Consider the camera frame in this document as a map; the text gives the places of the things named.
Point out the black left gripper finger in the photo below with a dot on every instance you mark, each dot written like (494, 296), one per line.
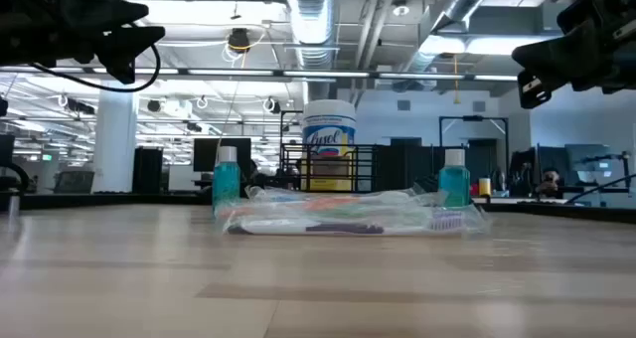
(121, 11)
(126, 47)

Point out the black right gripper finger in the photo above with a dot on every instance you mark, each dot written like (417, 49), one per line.
(581, 15)
(551, 59)

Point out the teal mouthwash bottle white cap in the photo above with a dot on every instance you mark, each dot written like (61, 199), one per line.
(226, 184)
(453, 184)

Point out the orange white toothbrush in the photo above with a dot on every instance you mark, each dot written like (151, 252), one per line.
(323, 202)

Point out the purple white toothbrush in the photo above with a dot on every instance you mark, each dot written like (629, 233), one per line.
(343, 227)

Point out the white building column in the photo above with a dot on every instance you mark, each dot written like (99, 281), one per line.
(114, 139)

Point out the dark desk monitor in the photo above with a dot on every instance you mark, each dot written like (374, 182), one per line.
(586, 154)

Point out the person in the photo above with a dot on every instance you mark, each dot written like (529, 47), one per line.
(548, 184)

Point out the black cabinet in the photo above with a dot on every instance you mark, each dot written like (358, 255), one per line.
(147, 171)

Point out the black computer monitor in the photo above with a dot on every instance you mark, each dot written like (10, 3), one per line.
(206, 154)

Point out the dark mesh chair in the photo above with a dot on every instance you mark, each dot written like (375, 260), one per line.
(74, 181)

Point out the yellow cup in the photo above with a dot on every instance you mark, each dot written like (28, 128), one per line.
(484, 188)

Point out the black partition panel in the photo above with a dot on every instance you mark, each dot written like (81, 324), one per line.
(407, 169)

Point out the long ceiling light strip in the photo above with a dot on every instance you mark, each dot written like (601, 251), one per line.
(323, 73)

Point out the white Lysol wipes canister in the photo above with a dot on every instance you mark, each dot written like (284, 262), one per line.
(328, 124)

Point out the black metal stand frame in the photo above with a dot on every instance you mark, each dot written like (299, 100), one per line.
(472, 118)

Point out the silver spiral ventilation duct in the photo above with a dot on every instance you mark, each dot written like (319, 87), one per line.
(462, 0)
(313, 20)

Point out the black aluminium table frame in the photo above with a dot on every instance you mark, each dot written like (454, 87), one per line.
(99, 200)

